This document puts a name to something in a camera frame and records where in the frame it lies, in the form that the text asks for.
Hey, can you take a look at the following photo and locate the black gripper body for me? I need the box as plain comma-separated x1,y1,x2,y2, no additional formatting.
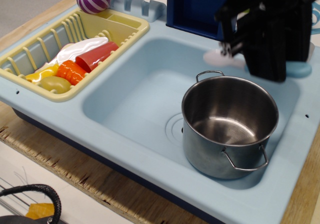
215,0,315,57

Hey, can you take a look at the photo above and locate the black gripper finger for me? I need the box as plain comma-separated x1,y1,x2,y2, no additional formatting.
283,1,312,62
243,21,286,82

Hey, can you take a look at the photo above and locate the white spoon with blue handle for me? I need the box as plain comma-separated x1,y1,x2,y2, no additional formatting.
203,49,312,78

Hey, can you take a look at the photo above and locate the stainless steel pot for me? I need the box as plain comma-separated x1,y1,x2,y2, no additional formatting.
181,70,279,179

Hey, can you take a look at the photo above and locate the light blue plastic cup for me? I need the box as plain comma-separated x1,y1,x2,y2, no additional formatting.
311,2,320,34

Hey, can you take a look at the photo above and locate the dark blue plastic box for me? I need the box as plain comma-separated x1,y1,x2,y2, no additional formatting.
166,0,226,41

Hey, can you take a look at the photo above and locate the light blue utensil holder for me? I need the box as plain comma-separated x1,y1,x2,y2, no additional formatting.
111,0,167,23

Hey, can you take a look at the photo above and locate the cream yellow dish rack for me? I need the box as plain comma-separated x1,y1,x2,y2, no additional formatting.
0,9,150,102

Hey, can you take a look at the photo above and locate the light blue toy sink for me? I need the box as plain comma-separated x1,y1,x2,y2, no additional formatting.
0,18,320,223

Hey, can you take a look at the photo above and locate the red plastic cup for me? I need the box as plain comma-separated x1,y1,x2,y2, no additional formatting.
75,42,118,73

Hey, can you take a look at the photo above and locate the white plastic plate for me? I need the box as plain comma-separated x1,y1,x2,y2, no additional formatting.
43,37,109,67

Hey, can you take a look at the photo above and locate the orange toy carrot piece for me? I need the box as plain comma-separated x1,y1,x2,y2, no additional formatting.
56,60,87,86

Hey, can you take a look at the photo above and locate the olive green toy potato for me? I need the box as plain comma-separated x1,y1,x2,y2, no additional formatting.
40,76,71,94

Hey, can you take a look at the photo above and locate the yellow toy food piece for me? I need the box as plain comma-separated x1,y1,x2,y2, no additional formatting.
25,64,59,84

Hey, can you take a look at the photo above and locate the wooden board under sink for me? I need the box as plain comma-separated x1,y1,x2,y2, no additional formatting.
0,0,320,223

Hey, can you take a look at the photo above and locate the yellow tape piece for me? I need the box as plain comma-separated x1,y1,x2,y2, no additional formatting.
25,203,55,220

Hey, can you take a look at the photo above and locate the black braided cable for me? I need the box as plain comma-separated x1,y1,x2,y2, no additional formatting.
0,183,62,224

